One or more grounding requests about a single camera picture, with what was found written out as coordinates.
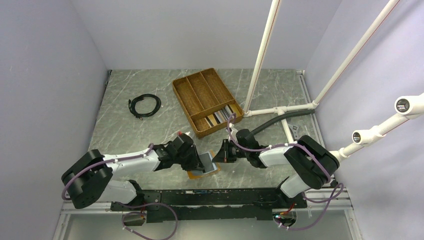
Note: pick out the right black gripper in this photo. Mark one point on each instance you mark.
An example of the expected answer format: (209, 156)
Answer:
(223, 155)

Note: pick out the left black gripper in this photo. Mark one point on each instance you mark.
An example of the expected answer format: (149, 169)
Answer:
(195, 162)

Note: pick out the orange leather card holder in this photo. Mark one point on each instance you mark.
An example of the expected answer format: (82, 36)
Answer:
(197, 174)

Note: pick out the grey credit card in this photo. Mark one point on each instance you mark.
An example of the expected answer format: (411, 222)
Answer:
(206, 160)

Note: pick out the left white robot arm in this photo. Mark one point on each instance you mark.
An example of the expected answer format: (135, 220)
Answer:
(97, 177)

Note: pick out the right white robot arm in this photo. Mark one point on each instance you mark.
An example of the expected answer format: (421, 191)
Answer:
(312, 163)

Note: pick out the stack of credit cards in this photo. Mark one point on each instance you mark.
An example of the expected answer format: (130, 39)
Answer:
(222, 115)

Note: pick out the brown woven divider tray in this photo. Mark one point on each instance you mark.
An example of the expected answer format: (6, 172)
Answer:
(201, 94)

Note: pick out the red adjustable wrench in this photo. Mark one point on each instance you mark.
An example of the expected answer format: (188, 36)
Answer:
(295, 131)

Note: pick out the black foam tube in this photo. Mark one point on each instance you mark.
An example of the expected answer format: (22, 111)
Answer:
(278, 118)

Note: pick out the white pvc pipe frame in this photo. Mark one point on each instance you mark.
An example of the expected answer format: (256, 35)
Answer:
(407, 107)

